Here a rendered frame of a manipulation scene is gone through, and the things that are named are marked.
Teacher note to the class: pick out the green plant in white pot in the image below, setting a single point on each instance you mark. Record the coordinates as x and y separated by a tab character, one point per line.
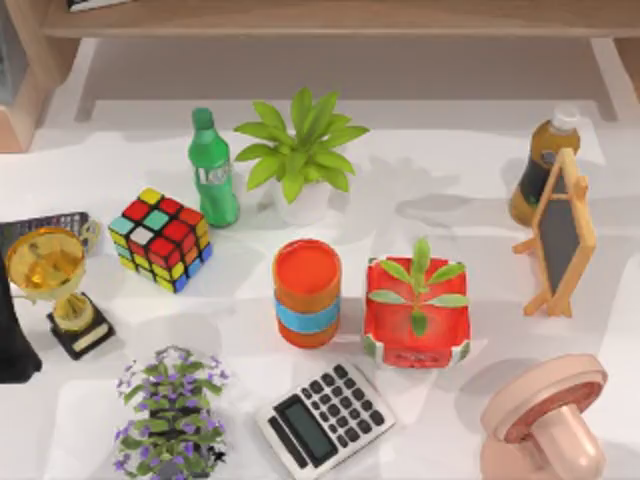
300	150

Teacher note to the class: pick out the orange and blue can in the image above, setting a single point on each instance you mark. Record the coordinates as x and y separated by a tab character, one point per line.
307	294

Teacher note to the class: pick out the gold trophy on black base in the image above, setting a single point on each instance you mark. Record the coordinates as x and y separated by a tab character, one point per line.
46	274

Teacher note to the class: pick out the plant in red square pot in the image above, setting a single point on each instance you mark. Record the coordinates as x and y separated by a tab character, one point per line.
418	310

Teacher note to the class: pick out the amber bottle with white cap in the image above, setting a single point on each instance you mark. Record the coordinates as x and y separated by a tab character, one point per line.
541	165

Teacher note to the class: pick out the wooden shelf unit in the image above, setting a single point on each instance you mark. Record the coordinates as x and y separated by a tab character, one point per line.
320	30

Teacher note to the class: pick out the dark remote control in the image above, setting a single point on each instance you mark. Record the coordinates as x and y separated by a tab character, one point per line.
35	226

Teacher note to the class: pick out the wooden framed blackboard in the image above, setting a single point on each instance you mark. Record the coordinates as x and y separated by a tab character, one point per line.
559	235

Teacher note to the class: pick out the silver calculator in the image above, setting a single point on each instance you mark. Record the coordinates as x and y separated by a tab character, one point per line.
326	421

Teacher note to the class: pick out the multicoloured puzzle cube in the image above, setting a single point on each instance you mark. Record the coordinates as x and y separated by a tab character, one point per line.
160	239

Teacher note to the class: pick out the green bottle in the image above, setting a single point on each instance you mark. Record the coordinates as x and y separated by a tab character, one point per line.
214	176

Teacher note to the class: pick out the pink mushroom shaped lamp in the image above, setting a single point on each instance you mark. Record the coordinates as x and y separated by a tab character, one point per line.
545	425

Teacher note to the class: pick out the dark book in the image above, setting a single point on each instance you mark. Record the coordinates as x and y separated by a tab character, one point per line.
95	4

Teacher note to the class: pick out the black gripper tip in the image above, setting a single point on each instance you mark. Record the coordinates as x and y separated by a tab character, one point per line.
11	334

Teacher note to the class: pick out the purple flower plant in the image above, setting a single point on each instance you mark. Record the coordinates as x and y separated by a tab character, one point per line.
170	415

